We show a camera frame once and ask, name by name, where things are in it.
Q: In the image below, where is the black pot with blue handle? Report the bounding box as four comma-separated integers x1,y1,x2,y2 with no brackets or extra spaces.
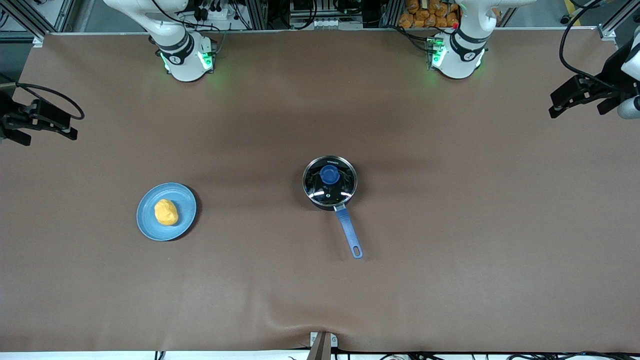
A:
302,155,364,260

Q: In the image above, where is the yellow potato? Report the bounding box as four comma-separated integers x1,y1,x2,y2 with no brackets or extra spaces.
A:
153,198,180,227

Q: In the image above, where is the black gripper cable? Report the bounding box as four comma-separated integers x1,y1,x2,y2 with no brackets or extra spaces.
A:
14,82,86,122
558,0,625,94

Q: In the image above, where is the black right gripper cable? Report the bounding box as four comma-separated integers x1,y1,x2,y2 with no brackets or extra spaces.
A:
14,82,86,122

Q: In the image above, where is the pile of orange lumpy objects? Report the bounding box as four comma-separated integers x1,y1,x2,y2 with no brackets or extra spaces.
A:
398,0,461,29

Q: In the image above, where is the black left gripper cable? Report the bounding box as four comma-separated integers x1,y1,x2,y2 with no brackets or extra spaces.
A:
558,0,625,94

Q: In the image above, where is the glass lid with blue knob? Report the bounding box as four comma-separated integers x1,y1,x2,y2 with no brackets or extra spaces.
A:
302,155,359,207

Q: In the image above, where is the aluminium frame profile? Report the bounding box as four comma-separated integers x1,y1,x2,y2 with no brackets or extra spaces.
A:
0,0,77,49
596,0,640,42

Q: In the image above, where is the white power strip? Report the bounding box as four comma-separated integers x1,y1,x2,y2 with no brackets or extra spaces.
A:
192,0,237,24

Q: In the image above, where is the blue round plate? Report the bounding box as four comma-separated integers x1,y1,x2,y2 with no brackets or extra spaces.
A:
136,182,198,242

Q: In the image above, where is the metal mount bracket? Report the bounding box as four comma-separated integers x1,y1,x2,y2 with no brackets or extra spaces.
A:
309,331,339,360

